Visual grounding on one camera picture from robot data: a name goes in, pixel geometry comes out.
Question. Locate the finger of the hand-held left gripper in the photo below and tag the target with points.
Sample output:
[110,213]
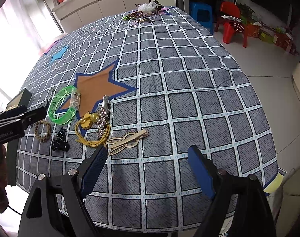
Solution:
[11,112]
[35,116]

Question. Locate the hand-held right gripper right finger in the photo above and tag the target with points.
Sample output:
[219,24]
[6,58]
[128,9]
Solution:
[200,172]

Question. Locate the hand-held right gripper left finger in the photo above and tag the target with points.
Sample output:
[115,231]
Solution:
[94,170]

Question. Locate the black jewelry box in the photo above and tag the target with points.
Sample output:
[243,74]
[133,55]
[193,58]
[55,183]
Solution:
[21,97]

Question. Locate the green plastic bangle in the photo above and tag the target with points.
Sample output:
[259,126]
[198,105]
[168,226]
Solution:
[53,100]

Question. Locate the black claw hair clip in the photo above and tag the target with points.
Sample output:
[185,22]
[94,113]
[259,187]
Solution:
[58,142]

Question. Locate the yellow flower hair clip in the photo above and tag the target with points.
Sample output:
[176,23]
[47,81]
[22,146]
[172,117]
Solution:
[87,122]

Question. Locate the beige cutout hair clip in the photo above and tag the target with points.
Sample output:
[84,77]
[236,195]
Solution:
[137,135]

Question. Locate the silver star hair clip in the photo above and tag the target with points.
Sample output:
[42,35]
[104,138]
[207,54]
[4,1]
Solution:
[105,102]

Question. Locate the silver metal clasp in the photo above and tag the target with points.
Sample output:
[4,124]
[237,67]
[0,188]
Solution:
[49,95]

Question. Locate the pink plastic basin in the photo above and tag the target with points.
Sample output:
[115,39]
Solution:
[50,47]

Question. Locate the grey checked star tablecloth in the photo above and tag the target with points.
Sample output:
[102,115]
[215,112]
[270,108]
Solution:
[179,98]

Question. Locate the white curtain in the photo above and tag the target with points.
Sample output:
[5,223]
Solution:
[19,24]

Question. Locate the beige upholstered seat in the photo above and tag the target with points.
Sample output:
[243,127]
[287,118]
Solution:
[293,202]

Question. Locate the metal pole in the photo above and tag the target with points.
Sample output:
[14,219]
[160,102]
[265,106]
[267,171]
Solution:
[50,7]

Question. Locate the white cabinet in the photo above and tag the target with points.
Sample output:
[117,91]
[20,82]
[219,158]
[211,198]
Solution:
[95,7]

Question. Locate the red plastic chair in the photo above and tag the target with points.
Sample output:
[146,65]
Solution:
[232,28]

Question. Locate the green gift box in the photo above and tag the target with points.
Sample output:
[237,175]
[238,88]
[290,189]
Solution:
[267,36]

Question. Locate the pile of hair accessories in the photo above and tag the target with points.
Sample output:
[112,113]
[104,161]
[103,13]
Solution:
[146,7]

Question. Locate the large red gift box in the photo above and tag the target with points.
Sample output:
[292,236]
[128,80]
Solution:
[285,42]

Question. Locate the grey paper sheet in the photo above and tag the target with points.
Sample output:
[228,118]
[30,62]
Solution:
[231,17]

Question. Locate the blue plastic stool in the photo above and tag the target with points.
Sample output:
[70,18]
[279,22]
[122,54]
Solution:
[201,6]

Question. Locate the green potted plant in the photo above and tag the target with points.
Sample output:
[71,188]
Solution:
[246,11]

